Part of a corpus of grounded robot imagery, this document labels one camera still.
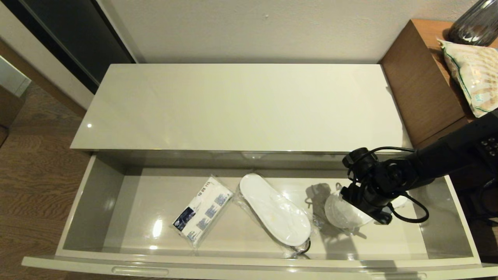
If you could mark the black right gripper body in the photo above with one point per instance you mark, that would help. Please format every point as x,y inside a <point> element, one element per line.
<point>367,202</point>

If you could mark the white slippers plastic wrap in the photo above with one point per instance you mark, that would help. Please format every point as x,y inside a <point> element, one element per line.
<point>342,214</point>

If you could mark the cream glossy wide drawer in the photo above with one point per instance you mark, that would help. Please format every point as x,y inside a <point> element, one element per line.
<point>233,237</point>

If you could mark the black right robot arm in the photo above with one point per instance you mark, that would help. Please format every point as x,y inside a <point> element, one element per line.
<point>443,159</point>

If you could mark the white slippers flat in plastic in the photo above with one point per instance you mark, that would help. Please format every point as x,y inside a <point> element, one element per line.
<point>276,212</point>

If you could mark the brown wooden side table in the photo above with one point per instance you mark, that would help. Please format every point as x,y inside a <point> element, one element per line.
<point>420,77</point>

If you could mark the cream glossy low cabinet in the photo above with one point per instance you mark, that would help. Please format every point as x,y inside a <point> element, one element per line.
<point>241,109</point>

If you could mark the white printed plastic packet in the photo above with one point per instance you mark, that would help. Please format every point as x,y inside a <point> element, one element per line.
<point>204,210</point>

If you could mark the patterned snack bag green trim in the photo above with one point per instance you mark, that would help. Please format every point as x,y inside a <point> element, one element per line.
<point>476,74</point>

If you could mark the dark ribbed glass vase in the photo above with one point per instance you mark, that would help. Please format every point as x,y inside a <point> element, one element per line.
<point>474,25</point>

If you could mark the dark glass door panel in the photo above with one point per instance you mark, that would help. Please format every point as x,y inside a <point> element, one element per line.
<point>78,35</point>

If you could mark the white furniture panel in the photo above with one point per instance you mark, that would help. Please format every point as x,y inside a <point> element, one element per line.
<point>11,79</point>

